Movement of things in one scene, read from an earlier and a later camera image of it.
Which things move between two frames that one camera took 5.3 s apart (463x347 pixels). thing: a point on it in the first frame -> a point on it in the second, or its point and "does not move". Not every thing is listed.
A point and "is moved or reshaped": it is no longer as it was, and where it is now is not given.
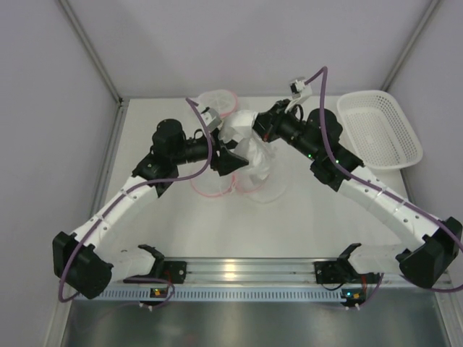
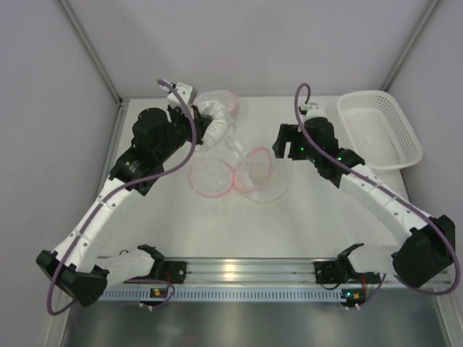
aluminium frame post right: (430, 14) does not move
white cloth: (251, 148) is moved or reshaped
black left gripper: (218, 153) -> (197, 119)
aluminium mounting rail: (264, 272) does not move
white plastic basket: (383, 134) does not move
